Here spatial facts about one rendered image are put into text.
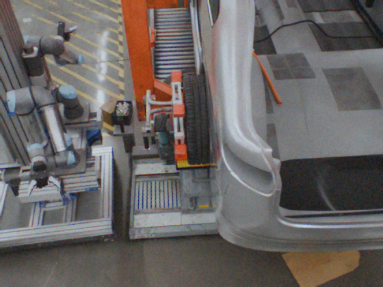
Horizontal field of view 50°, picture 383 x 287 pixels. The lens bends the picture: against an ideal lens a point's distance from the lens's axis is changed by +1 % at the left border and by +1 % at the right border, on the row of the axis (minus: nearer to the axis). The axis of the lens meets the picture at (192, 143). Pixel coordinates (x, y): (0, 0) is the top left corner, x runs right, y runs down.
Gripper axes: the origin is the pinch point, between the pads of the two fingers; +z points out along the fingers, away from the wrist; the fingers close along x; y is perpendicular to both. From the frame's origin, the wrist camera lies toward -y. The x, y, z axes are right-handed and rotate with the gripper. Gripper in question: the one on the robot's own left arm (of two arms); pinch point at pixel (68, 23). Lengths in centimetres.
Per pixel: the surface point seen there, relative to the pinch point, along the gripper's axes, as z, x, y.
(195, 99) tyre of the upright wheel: -70, 108, -6
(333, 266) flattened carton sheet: -118, 231, 92
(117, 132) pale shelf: -38, 48, 73
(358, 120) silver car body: -61, 218, -4
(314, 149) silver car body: -85, 190, 6
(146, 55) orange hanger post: -27, 67, -3
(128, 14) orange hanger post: -29, 54, -35
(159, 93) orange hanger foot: -24, 78, 34
